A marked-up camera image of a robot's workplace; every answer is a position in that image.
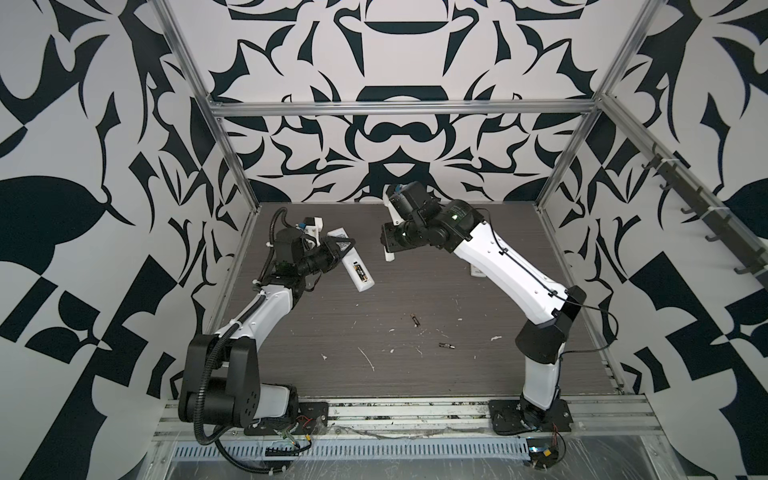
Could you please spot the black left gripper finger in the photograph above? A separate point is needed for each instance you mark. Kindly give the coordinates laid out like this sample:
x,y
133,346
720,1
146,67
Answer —
x,y
337,257
339,245

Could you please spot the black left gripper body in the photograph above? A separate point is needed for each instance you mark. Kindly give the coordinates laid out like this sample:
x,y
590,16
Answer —
x,y
316,258

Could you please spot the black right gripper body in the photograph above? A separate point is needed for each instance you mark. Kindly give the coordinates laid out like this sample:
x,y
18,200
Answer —
x,y
414,235

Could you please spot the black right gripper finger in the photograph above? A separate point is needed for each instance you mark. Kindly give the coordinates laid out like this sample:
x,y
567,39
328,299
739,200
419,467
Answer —
x,y
392,238
405,205

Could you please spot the white remote control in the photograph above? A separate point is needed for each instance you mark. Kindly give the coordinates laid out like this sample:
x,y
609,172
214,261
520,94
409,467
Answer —
x,y
348,265

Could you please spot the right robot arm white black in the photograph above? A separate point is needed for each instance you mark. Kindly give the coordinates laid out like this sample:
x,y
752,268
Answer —
x,y
419,219

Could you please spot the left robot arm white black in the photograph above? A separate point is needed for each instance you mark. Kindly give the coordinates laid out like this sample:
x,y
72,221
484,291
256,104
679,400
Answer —
x,y
221,385

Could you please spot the white remote on table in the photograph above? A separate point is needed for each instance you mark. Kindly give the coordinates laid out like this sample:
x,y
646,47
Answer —
x,y
476,272

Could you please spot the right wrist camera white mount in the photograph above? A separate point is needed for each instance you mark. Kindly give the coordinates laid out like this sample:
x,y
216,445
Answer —
x,y
396,219

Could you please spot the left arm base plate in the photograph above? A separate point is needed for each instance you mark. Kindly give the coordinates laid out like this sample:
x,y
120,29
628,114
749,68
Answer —
x,y
305,417

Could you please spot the aluminium frame crossbar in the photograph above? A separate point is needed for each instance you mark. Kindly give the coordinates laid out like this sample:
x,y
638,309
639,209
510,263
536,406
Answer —
x,y
225,110

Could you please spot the white slotted cable duct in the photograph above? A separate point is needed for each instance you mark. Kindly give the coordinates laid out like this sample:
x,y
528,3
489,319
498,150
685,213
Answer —
x,y
325,449

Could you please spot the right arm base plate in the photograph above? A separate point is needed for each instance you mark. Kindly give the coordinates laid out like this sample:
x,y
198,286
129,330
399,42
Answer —
x,y
515,417

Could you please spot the small circuit board with wires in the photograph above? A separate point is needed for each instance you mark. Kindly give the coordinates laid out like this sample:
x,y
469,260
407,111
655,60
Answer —
x,y
545,453

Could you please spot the black hook rack rail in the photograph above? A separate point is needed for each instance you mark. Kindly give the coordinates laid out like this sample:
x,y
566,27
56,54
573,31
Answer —
x,y
701,204

